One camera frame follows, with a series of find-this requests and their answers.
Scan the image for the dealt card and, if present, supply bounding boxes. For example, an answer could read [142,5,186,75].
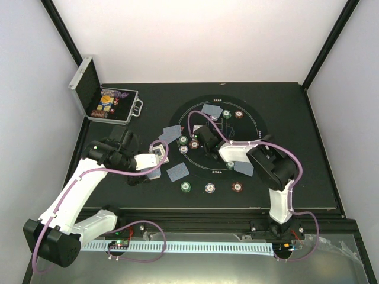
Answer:
[166,162,190,182]
[201,104,223,118]
[158,125,182,144]

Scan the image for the dealt cards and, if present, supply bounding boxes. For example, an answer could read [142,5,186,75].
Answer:
[233,161,254,177]

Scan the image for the blue white poker chip stack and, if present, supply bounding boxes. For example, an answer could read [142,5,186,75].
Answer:
[205,183,216,193]

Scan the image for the brown poker chip stack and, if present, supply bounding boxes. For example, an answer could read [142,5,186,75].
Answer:
[232,182,243,192]

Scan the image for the green poker chip stack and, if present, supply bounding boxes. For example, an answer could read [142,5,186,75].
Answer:
[180,182,191,193]

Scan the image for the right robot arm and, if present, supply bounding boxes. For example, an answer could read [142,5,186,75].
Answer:
[192,125,303,239]

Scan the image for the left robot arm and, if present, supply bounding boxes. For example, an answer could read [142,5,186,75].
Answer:
[23,127,159,268]

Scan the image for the round black poker mat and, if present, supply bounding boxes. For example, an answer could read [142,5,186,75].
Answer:
[169,95,267,182]

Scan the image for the white playing card box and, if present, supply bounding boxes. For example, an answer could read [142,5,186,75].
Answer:
[152,144,166,163]

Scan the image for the brown chips in case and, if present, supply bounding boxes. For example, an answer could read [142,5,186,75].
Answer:
[91,109,109,119]

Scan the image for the aluminium poker chip case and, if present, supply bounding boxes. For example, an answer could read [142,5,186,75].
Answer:
[68,56,144,125]

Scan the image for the yellow blue card box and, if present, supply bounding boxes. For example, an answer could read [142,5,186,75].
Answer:
[97,95,114,112]

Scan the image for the red dice in case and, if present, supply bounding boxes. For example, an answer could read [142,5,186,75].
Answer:
[110,99,119,113]

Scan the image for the purple chips in case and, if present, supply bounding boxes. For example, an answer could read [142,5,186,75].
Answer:
[101,89,129,99]

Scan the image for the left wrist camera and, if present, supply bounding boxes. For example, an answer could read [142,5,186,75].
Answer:
[134,153,159,171]

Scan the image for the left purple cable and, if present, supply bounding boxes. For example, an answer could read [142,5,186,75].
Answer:
[31,138,170,275]

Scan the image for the black aluminium mounting rail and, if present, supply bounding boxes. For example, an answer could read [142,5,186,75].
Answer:
[91,206,306,240]

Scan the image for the white perforated cable strip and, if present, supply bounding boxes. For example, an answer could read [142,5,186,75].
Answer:
[81,240,274,256]

